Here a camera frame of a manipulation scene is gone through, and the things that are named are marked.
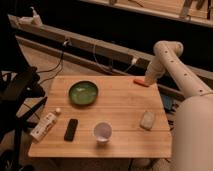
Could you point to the black chair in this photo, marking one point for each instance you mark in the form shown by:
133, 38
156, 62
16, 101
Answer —
20, 95

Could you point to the white sponge block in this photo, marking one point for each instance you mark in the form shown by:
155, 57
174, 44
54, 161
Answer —
147, 120

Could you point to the blue box on floor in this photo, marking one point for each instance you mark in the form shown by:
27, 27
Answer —
167, 102

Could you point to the white plastic cup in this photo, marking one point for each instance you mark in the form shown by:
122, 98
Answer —
102, 132

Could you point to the white spray bottle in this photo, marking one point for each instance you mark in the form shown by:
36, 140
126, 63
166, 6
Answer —
36, 17

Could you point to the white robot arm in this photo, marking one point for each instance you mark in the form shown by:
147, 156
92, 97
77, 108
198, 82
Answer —
192, 142

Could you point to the wooden table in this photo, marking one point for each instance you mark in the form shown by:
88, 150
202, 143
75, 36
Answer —
126, 121

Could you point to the long wooden beam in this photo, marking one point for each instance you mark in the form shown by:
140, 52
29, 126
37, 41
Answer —
105, 49

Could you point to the green bowl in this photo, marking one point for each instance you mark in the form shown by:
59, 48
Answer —
83, 93

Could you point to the black remote control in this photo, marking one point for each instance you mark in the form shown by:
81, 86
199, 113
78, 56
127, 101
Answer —
71, 129

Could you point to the orange flat object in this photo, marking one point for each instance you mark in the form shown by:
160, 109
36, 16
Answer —
140, 82

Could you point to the white wall plug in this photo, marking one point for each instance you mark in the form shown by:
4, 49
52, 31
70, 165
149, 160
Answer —
134, 61

